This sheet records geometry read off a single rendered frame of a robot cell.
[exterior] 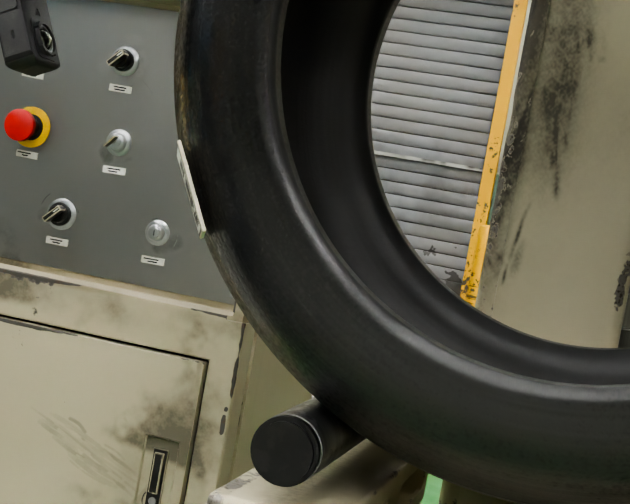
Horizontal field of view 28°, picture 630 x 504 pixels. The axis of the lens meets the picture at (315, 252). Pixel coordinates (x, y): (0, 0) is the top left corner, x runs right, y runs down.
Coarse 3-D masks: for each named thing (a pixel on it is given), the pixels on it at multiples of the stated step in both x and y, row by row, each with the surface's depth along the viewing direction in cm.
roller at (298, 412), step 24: (312, 408) 82; (264, 432) 78; (288, 432) 77; (312, 432) 77; (336, 432) 82; (264, 456) 78; (288, 456) 77; (312, 456) 77; (336, 456) 83; (288, 480) 78
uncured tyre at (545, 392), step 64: (192, 0) 81; (256, 0) 77; (320, 0) 102; (384, 0) 103; (192, 64) 80; (256, 64) 77; (320, 64) 104; (192, 128) 81; (256, 128) 77; (320, 128) 104; (256, 192) 78; (320, 192) 103; (384, 192) 106; (256, 256) 78; (320, 256) 76; (384, 256) 103; (256, 320) 81; (320, 320) 77; (384, 320) 75; (448, 320) 101; (320, 384) 79; (384, 384) 76; (448, 384) 75; (512, 384) 73; (576, 384) 75; (384, 448) 80; (448, 448) 76; (512, 448) 74; (576, 448) 73
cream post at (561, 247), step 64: (576, 0) 109; (576, 64) 109; (512, 128) 111; (576, 128) 109; (512, 192) 111; (576, 192) 109; (512, 256) 111; (576, 256) 109; (512, 320) 111; (576, 320) 109
